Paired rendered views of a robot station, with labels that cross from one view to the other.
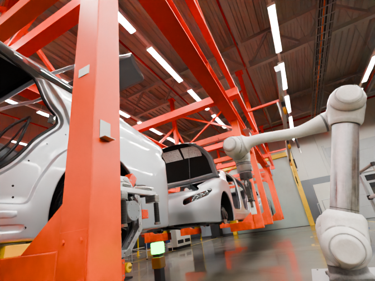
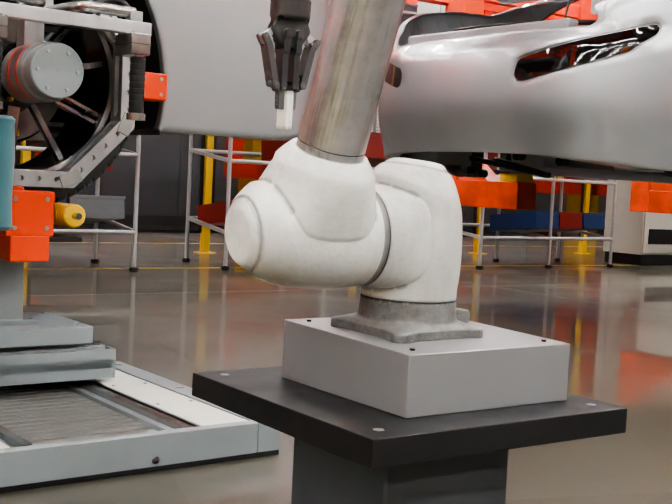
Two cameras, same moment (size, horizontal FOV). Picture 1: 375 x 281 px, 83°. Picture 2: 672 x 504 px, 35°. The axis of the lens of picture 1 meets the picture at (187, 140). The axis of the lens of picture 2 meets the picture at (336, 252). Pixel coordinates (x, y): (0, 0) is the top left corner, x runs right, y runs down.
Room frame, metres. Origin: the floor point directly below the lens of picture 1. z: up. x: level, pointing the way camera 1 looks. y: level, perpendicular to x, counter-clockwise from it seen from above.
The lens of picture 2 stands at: (-0.37, -1.38, 0.63)
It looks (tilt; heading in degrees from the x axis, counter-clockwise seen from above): 4 degrees down; 30
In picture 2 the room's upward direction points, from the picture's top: 3 degrees clockwise
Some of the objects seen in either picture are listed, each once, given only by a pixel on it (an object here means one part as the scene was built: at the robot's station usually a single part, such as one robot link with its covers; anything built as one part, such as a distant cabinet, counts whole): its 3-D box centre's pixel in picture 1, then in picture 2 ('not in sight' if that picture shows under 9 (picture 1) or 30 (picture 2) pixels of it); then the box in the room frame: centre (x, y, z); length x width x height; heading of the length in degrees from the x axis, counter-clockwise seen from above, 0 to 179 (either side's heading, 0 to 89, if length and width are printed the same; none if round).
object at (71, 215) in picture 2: (115, 268); (55, 213); (1.65, 0.62, 0.51); 0.29 x 0.06 x 0.06; 67
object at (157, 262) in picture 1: (158, 262); not in sight; (0.92, 0.18, 0.59); 0.04 x 0.04 x 0.04; 67
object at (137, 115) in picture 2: (156, 212); (136, 86); (1.57, 0.29, 0.83); 0.04 x 0.04 x 0.16
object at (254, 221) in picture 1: (235, 172); not in sight; (4.86, -0.97, 1.75); 0.68 x 0.16 x 2.45; 67
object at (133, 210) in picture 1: (121, 212); (40, 72); (1.48, 0.50, 0.85); 0.21 x 0.14 x 0.14; 67
